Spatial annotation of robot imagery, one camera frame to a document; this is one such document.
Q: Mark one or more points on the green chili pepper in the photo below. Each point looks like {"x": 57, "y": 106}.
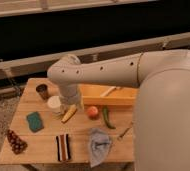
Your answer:
{"x": 105, "y": 112}

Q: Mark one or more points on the wooden board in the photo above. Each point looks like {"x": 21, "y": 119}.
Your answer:
{"x": 42, "y": 147}

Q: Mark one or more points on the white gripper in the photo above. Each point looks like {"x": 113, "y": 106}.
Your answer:
{"x": 70, "y": 94}

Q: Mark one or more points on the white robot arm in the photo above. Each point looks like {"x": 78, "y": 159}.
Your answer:
{"x": 162, "y": 107}

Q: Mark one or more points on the white plastic cup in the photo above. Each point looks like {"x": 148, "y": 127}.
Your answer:
{"x": 54, "y": 104}

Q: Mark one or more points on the teal green sponge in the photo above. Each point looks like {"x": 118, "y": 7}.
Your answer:
{"x": 34, "y": 121}

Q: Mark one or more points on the grey blue cloth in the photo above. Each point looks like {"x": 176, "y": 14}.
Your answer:
{"x": 98, "y": 147}

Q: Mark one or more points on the dark grape bunch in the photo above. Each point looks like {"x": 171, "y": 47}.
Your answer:
{"x": 17, "y": 144}

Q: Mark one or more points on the yellow plastic bin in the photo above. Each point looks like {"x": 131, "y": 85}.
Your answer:
{"x": 92, "y": 95}

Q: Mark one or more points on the dark metal cup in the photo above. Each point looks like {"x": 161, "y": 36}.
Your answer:
{"x": 42, "y": 90}

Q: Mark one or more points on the orange peach fruit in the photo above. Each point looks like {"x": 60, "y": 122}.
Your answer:
{"x": 92, "y": 112}

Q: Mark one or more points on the metal fork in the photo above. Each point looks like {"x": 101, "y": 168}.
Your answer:
{"x": 125, "y": 131}

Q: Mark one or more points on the yellow banana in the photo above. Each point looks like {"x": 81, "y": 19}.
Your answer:
{"x": 71, "y": 111}

